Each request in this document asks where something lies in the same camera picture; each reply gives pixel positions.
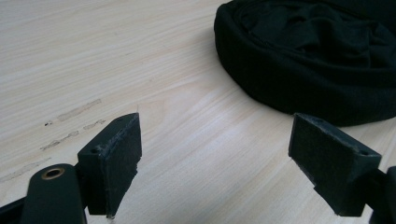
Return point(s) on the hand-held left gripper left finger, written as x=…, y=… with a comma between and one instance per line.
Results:
x=112, y=161

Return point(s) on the black garment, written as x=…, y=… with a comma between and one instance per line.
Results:
x=305, y=56

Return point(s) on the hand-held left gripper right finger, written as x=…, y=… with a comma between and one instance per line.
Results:
x=330, y=161

